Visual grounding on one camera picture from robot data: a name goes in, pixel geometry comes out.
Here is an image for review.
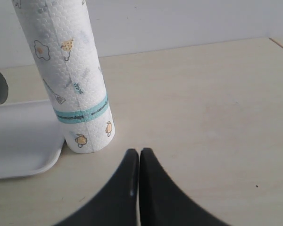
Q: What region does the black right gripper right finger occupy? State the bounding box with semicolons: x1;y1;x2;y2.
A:
139;148;227;226

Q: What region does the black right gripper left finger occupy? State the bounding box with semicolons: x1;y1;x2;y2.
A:
56;149;139;226

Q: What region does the printed white paper towel roll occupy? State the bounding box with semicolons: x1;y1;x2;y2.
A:
12;0;115;153

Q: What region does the white rectangular plastic tray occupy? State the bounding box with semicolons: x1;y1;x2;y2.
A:
0;100;64;179

